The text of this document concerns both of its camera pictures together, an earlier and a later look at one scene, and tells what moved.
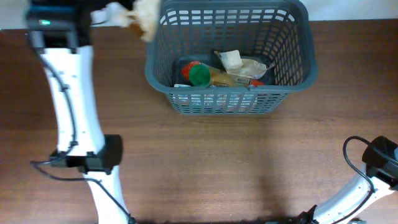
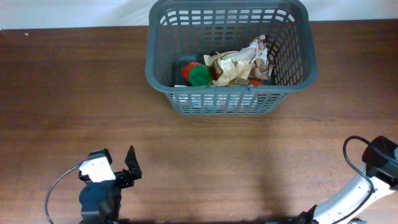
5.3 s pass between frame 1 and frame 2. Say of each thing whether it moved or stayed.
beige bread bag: moved
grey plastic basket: stayed
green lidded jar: stayed
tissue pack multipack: stayed
